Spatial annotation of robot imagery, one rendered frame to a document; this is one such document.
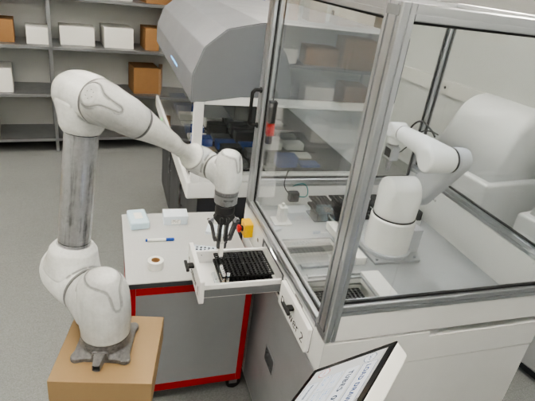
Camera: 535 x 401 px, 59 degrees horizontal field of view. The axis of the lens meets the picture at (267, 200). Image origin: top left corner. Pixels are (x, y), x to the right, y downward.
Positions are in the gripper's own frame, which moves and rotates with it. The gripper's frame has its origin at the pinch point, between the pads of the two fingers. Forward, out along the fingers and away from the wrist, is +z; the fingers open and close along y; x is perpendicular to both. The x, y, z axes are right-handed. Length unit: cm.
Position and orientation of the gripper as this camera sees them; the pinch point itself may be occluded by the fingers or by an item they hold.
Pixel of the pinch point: (220, 247)
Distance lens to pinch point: 191.0
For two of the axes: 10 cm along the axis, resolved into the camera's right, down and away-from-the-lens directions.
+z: -1.3, 8.9, 4.3
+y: 9.5, -0.1, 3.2
